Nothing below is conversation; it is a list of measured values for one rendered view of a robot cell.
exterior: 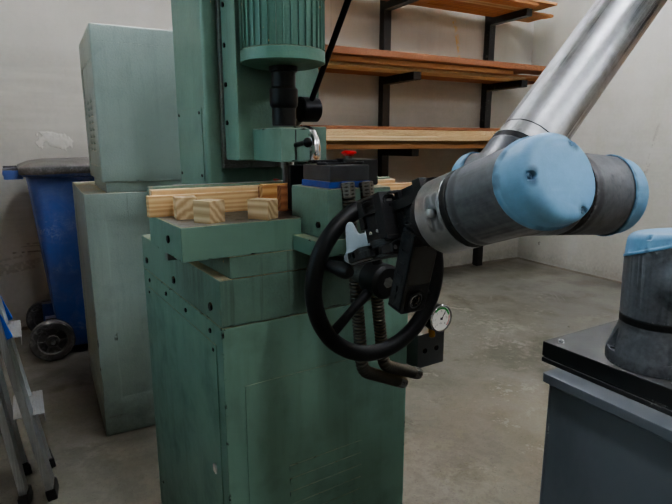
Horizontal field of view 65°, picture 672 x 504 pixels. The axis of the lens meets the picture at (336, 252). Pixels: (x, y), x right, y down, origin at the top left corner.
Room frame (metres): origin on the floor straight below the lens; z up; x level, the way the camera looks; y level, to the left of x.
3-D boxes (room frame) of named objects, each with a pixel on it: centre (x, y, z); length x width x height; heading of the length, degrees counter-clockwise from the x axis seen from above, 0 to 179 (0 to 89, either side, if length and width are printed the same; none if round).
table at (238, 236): (1.09, 0.04, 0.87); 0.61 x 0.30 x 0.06; 123
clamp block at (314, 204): (1.01, -0.01, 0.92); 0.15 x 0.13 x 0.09; 123
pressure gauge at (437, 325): (1.13, -0.22, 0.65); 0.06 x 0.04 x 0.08; 123
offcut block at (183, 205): (0.99, 0.28, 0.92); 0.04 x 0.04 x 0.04; 23
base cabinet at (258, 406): (1.27, 0.18, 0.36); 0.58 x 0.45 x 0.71; 33
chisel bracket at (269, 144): (1.19, 0.12, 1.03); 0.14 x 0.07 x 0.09; 33
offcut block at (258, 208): (0.99, 0.14, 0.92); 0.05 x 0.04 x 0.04; 65
